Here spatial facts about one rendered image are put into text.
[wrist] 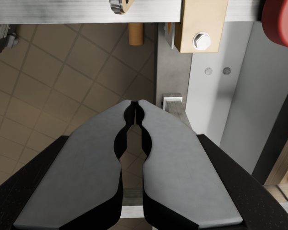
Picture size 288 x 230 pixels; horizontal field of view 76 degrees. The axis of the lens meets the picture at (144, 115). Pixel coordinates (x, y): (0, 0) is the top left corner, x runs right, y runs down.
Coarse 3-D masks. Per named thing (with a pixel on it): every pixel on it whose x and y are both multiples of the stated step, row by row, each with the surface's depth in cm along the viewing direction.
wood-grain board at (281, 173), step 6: (282, 150) 32; (282, 156) 32; (276, 162) 34; (282, 162) 33; (276, 168) 34; (282, 168) 33; (270, 174) 36; (276, 174) 34; (282, 174) 33; (270, 180) 36; (276, 180) 34; (282, 180) 33
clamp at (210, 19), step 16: (192, 0) 20; (208, 0) 20; (224, 0) 20; (192, 16) 21; (208, 16) 21; (224, 16) 21; (176, 32) 25; (192, 32) 22; (208, 32) 22; (192, 48) 23; (208, 48) 23
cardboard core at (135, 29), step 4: (128, 24) 95; (132, 24) 93; (136, 24) 93; (140, 24) 94; (128, 28) 96; (132, 28) 94; (136, 28) 94; (140, 28) 95; (128, 32) 98; (132, 32) 95; (136, 32) 95; (140, 32) 96; (132, 36) 96; (136, 36) 96; (140, 36) 97; (132, 40) 98; (136, 40) 97; (140, 40) 98; (132, 44) 99; (136, 44) 98; (140, 44) 99
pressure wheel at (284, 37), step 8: (272, 0) 19; (280, 0) 18; (264, 8) 20; (272, 8) 19; (280, 8) 18; (264, 16) 21; (272, 16) 19; (280, 16) 18; (264, 24) 21; (272, 24) 20; (280, 24) 19; (264, 32) 22; (272, 32) 20; (280, 32) 19; (272, 40) 22; (280, 40) 20
